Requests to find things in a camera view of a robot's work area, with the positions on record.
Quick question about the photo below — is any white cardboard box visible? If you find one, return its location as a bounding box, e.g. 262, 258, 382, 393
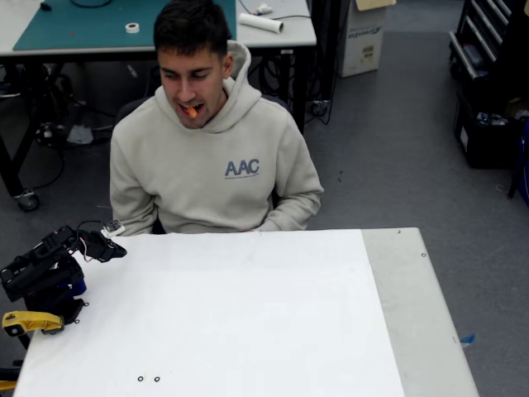
336, 0, 388, 79

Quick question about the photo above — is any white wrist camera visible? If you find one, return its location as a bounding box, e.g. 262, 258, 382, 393
101, 219, 126, 238

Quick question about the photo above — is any white paper roll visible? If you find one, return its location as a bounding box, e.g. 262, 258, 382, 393
237, 12, 285, 35

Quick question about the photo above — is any yellow black clamp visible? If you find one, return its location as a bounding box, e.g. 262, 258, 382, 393
2, 310, 66, 337

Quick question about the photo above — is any manila folder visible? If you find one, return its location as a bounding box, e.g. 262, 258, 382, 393
355, 0, 398, 12

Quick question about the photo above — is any green cutting mat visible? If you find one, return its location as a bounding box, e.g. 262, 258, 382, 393
12, 0, 237, 52

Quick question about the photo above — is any man in beige hoodie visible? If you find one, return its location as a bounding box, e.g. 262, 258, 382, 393
109, 0, 326, 237

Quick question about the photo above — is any orange black clamp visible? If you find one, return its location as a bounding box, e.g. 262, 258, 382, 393
0, 366, 20, 392

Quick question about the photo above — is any large white paper sheet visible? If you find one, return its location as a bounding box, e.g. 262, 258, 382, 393
13, 229, 406, 397

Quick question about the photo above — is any white scrap under workbench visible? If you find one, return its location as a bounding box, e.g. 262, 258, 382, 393
65, 123, 94, 146

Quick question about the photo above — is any grey workbench with black legs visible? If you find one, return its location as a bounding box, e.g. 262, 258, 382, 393
0, 0, 317, 213

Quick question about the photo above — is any black tool cabinet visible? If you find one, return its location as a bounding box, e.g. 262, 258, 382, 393
448, 0, 529, 98

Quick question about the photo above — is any black storage crate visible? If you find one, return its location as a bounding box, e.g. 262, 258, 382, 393
452, 88, 529, 170

